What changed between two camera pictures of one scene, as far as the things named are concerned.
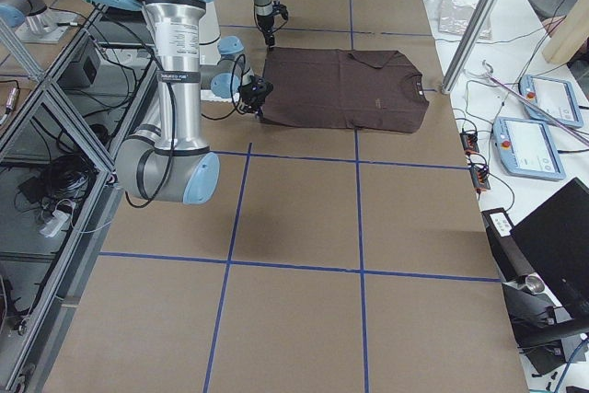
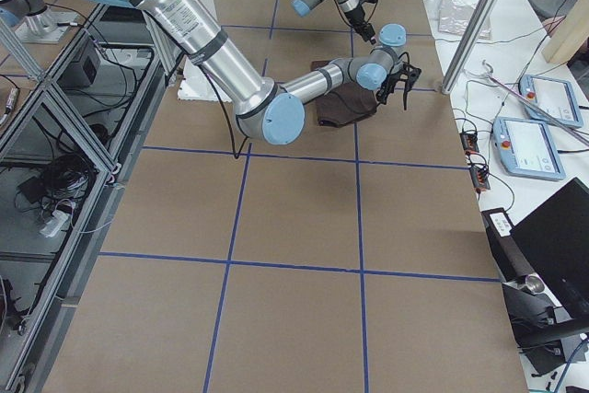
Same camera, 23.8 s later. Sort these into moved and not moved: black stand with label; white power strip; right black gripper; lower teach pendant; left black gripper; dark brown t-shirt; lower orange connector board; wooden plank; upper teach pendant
Moved: right black gripper; dark brown t-shirt; left black gripper
Not moved: upper teach pendant; lower orange connector board; white power strip; black stand with label; lower teach pendant; wooden plank
